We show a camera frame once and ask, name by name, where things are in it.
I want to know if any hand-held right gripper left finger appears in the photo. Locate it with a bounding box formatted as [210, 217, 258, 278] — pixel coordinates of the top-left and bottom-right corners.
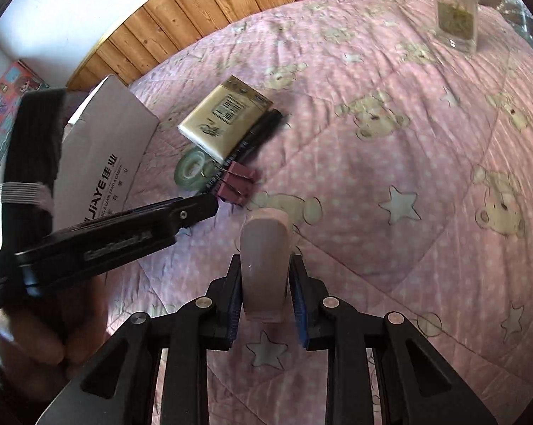
[36, 254, 243, 425]

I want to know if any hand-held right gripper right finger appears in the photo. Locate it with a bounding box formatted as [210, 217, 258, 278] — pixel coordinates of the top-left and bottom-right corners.
[289, 254, 499, 425]

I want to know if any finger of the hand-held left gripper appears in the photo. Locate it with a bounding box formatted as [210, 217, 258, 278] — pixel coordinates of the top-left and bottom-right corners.
[78, 195, 220, 233]

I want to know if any clear tape roll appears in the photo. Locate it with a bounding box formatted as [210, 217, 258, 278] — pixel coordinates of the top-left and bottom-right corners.
[174, 149, 218, 193]

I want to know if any pink oval device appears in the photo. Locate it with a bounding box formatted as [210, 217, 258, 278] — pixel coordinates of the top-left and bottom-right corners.
[240, 210, 300, 323]

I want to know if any white cardboard box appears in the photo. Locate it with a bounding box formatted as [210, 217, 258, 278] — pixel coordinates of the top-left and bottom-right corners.
[54, 75, 161, 231]

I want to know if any person's left hand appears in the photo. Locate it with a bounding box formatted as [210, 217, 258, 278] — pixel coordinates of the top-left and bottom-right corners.
[0, 270, 112, 377]

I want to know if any colourful cartoon toy box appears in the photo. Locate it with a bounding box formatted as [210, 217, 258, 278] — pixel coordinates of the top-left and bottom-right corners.
[0, 59, 50, 173]

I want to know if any cream tissue pack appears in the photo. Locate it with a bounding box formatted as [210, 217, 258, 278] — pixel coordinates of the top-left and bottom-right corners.
[178, 75, 273, 164]

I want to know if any black marker pen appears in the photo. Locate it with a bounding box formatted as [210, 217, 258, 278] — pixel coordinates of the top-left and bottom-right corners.
[224, 110, 285, 164]

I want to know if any glass tea bottle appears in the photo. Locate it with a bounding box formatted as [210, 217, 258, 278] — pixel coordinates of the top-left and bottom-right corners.
[432, 0, 478, 54]

